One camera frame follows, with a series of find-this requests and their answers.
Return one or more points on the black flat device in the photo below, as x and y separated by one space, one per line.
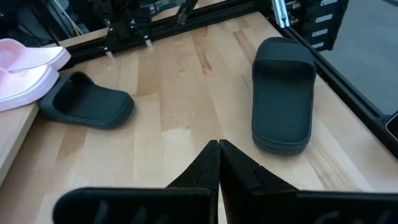
393 127

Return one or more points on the black cabinet white labels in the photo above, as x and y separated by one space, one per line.
301 18

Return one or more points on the aluminium extrusion post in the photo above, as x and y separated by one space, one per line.
281 12

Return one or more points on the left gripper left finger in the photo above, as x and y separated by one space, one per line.
140 207

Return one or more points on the black rubber slide sandal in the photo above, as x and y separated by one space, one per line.
283 102
93 105

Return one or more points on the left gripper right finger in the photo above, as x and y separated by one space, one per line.
280 208

